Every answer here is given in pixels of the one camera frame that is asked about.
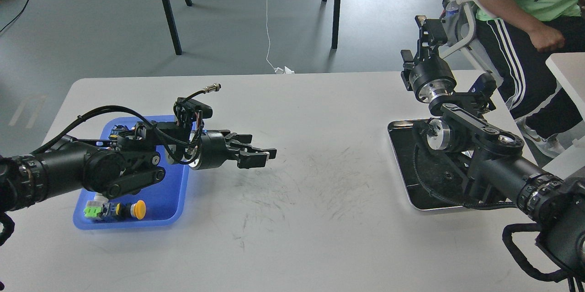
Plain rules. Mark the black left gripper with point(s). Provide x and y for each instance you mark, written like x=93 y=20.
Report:
x=213 y=151

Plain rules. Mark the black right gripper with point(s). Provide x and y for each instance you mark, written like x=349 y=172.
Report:
x=427 y=74

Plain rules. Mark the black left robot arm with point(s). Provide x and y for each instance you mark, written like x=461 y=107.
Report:
x=124 y=163

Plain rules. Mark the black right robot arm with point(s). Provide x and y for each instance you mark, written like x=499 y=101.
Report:
x=461 y=159

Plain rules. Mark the white office chair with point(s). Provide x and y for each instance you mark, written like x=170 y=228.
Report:
x=459 y=22

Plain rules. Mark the blue plastic tray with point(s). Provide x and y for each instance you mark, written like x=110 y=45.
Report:
x=164 y=201

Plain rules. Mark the person in green shirt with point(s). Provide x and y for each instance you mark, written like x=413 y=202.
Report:
x=519 y=36

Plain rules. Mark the yellow mushroom push button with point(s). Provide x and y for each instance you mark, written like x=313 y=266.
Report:
x=135 y=210

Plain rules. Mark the silver metal tray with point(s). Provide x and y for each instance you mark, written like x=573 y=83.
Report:
x=406 y=164

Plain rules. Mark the white side table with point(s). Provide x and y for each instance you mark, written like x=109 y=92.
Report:
x=569 y=70

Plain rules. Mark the black blue yellow switch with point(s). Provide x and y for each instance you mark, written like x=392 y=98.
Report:
x=118 y=131

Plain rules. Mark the grey green switch part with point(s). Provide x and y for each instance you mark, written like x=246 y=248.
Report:
x=96 y=208

